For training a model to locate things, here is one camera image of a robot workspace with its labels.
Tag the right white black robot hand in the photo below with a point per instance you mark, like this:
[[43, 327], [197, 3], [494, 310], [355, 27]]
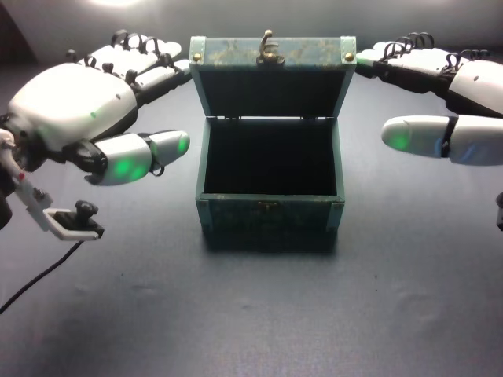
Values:
[[475, 82]]

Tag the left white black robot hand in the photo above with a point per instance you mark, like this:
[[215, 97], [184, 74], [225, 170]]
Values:
[[70, 102]]

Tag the teal treasure chest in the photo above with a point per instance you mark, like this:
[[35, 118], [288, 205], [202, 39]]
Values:
[[271, 224]]

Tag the grey table cloth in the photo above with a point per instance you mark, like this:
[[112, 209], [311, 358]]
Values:
[[251, 314]]

